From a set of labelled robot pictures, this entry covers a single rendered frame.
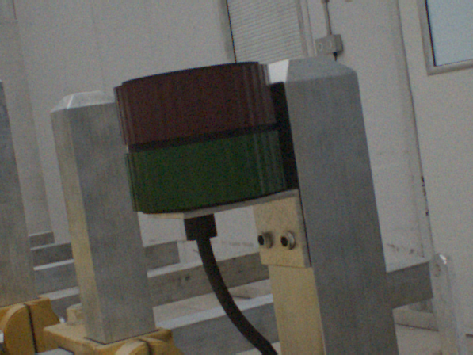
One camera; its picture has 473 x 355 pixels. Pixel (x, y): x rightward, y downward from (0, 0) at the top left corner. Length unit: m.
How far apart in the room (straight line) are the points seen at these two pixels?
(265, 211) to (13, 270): 0.48
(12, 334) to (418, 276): 0.33
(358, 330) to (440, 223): 4.11
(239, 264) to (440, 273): 0.53
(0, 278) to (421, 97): 3.73
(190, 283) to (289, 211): 0.58
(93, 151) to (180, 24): 5.83
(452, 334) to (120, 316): 0.23
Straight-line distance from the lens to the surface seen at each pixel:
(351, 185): 0.38
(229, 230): 6.21
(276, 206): 0.38
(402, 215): 4.69
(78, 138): 0.60
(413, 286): 0.78
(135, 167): 0.36
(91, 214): 0.60
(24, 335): 0.83
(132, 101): 0.35
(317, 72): 0.38
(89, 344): 0.62
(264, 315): 0.71
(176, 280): 0.95
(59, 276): 1.17
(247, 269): 0.98
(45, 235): 1.68
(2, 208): 0.84
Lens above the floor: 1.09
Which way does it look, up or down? 3 degrees down
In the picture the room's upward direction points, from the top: 9 degrees counter-clockwise
